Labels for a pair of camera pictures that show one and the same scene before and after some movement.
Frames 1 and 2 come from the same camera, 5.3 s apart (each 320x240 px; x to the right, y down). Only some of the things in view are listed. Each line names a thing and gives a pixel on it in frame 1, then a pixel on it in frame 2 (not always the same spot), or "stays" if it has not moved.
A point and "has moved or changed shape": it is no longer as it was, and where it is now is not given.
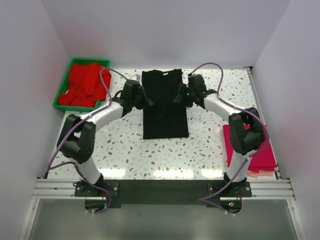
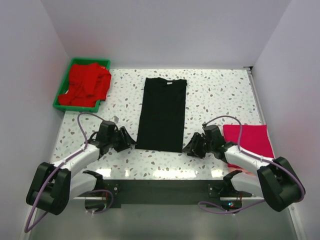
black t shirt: (164, 119) has moved or changed shape
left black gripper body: (141, 97) -> (122, 140)
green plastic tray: (66, 87) stays
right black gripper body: (184, 94) -> (200, 144)
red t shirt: (85, 87) stays
